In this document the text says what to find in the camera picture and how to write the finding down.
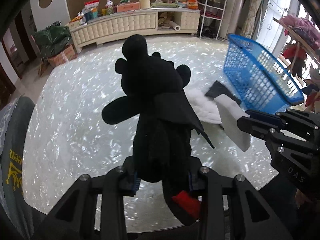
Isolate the light blue cloth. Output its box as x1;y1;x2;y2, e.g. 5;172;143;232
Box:
214;94;251;152

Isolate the blue plastic laundry basket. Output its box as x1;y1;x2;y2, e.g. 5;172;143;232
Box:
223;34;304;114

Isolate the white quilted cloth with straps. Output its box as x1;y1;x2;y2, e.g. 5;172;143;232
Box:
185;88;222;125

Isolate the dark grey square cloth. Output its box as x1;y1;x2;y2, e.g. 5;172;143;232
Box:
205;81;241;106

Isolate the black plush toy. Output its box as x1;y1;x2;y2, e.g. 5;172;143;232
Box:
102;34;205;226

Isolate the red hanging garment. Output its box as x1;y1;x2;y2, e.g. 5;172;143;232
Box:
281;43;306;79

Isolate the wooden clothes rack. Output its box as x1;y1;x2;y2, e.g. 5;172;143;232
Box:
273;18;319;66

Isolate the pile of pink clothes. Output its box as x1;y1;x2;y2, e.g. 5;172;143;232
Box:
279;15;319;50

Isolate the white paper roll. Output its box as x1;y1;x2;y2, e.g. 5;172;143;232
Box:
169;21;181;31

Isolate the cream TV cabinet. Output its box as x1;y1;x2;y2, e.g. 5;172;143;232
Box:
70;8;200;52

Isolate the white metal shelf rack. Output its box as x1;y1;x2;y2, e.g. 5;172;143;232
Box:
197;0;227;40

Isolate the silver standing air conditioner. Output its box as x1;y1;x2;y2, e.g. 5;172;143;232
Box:
219;0;244;39

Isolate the patterned beige curtain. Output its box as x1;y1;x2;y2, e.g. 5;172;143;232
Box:
240;0;263;38

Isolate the orange bag on cabinet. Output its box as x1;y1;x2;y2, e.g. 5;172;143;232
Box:
187;0;198;10

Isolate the cream plastic jar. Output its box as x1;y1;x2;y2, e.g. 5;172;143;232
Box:
139;0;151;9

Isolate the cardboard box on floor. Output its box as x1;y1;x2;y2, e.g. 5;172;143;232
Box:
47;44;77;68

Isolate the pink storage box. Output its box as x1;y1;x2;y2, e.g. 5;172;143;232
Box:
117;2;140;12

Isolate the green plastic bag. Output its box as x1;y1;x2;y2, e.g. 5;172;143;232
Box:
33;21;72;58

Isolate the red white snack box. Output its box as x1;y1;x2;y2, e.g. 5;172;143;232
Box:
84;0;100;13

